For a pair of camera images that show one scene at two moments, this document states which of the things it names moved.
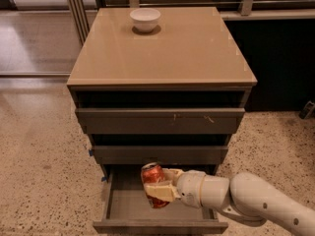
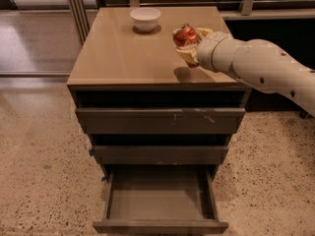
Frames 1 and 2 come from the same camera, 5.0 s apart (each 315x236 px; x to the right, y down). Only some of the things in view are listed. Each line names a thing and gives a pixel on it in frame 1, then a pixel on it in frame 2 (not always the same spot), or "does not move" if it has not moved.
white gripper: [189, 186] → [207, 51]
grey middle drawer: [164, 154] does not move
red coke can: [153, 173] → [186, 35]
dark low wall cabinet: [281, 55] does not move
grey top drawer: [159, 120] does not move
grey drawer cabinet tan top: [166, 86] does not move
